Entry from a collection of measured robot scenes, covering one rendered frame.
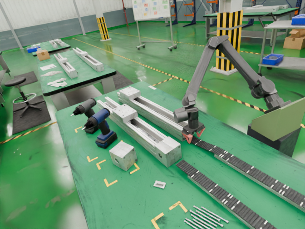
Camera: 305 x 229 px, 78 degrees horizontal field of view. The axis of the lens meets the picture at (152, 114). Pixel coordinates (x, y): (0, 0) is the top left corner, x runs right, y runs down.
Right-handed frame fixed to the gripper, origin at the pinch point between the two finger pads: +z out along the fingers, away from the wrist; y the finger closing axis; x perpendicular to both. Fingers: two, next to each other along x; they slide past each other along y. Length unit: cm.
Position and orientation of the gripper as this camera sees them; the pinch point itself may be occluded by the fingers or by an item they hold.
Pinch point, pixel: (194, 138)
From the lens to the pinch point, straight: 111.5
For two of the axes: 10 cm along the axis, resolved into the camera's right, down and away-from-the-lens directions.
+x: 5.8, 3.5, -7.4
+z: 1.4, 8.5, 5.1
